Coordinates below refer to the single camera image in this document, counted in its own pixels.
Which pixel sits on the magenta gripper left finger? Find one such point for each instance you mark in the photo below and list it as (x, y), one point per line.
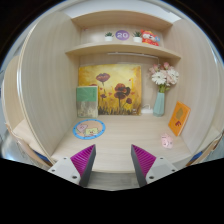
(76, 169)

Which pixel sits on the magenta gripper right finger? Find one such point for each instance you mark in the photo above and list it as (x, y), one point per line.
(149, 168)

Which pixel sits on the round cartoon mouse pad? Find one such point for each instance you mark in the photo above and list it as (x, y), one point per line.
(89, 129)

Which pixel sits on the white power strip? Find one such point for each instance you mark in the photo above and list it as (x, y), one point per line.
(146, 109)

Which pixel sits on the teal vase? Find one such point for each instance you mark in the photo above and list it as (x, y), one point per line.
(158, 109)

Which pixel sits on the orange card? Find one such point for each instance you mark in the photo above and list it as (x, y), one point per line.
(179, 117)

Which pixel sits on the yellow flower painting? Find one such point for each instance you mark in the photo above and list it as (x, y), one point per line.
(119, 87)

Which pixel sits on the pink white flower bouquet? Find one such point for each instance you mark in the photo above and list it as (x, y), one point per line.
(164, 76)

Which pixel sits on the wooden desk shelf unit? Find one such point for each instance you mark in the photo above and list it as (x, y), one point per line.
(39, 88)

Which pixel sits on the small potted plant right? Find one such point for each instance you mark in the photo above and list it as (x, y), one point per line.
(137, 37)

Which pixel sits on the small potted plant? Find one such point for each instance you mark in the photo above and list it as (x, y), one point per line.
(109, 36)
(137, 37)

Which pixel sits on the red plush toy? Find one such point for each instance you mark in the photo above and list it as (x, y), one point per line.
(149, 38)

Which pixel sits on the small potted plant left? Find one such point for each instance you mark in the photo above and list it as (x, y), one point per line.
(109, 36)

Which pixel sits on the purple round number sign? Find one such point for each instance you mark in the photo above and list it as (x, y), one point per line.
(122, 35)

